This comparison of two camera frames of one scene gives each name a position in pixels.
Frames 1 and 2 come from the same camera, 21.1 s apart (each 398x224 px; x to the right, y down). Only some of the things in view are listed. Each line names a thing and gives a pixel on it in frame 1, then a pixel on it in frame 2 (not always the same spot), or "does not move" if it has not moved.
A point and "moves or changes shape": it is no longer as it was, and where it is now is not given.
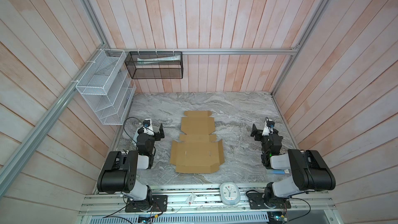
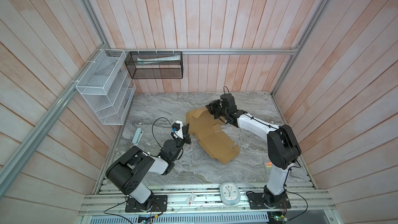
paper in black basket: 146,61 does not move
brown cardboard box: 197,151 moves or changes shape
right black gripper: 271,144 -> 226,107
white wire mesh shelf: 107,87 does not move
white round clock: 230,193 does not move
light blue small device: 136,136 does not move
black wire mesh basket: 155,65 does not move
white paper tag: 190,198 does not move
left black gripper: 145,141 -> 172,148
